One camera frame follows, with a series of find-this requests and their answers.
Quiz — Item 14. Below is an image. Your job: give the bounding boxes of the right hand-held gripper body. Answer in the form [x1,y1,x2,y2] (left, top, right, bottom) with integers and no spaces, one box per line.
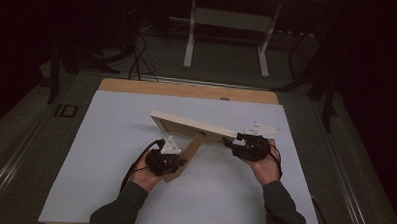
[233,121,282,163]

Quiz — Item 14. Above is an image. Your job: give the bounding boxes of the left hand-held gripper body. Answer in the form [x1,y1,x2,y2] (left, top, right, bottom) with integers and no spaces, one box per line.
[144,134,184,178]

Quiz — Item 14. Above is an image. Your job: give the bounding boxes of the wooden picture frame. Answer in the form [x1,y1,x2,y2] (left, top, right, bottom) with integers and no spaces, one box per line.
[147,109,241,186]

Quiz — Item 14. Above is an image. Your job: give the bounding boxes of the person's left hand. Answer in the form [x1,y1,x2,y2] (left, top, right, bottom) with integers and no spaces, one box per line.
[129,163,164,194]

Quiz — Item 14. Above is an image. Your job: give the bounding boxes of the person's right hand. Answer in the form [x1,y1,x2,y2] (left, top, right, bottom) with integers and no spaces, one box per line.
[247,137,284,188]

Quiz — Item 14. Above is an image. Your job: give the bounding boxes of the black metal stand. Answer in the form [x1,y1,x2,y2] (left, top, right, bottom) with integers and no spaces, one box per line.
[46,43,122,107]
[270,28,342,133]

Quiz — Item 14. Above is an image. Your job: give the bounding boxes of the black rectangular floor plate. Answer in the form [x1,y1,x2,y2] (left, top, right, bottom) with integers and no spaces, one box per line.
[54,103,80,119]

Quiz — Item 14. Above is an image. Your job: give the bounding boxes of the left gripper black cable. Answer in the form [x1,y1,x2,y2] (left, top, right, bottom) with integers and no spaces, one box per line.
[119,137,167,195]

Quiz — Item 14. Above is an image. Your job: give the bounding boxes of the metal floor rail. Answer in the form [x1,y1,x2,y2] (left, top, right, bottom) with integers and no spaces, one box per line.
[0,111,50,218]
[307,102,376,224]

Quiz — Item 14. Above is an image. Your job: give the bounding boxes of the black floor cables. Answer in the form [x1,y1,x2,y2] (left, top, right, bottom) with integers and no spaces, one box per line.
[127,33,162,84]

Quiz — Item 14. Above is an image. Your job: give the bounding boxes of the white metal desk frame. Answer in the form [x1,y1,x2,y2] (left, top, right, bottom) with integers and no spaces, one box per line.
[182,0,284,79]

